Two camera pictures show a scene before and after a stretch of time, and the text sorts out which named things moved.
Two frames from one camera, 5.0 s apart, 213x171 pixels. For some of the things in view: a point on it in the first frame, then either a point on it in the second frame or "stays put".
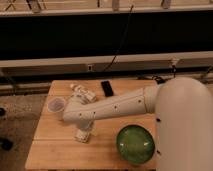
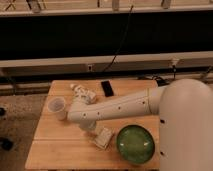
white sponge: x=82 y=136 -> x=103 y=137
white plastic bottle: x=81 y=94 stays put
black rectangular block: x=108 y=91 stays put
